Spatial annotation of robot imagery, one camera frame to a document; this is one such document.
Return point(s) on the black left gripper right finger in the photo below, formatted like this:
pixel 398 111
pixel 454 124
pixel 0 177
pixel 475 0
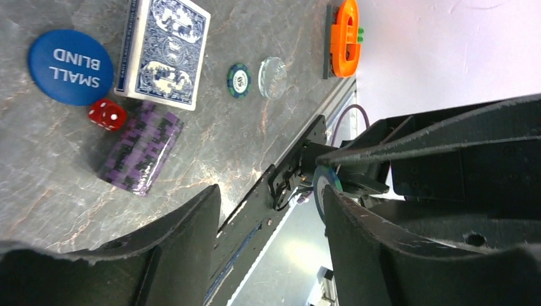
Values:
pixel 376 262

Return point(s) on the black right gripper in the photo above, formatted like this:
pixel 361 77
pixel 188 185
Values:
pixel 477 156

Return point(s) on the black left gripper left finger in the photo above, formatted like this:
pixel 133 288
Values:
pixel 166 262

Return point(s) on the purple chip stack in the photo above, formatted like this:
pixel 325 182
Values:
pixel 137 158

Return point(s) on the red die on table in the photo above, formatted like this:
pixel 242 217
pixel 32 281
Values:
pixel 107 114

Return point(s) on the green toy brick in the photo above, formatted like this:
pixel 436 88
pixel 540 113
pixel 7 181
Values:
pixel 360 36

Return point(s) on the orange tape dispenser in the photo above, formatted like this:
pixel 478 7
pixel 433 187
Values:
pixel 341 50

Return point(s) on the clear round disc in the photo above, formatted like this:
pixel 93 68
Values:
pixel 272 78

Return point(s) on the blue patterned card deck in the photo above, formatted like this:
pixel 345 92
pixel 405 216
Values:
pixel 162 52

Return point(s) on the blue small blind button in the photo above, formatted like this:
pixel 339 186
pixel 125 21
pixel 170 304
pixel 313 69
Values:
pixel 70 67

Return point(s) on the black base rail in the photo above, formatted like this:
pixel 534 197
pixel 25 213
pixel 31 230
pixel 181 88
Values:
pixel 245 233

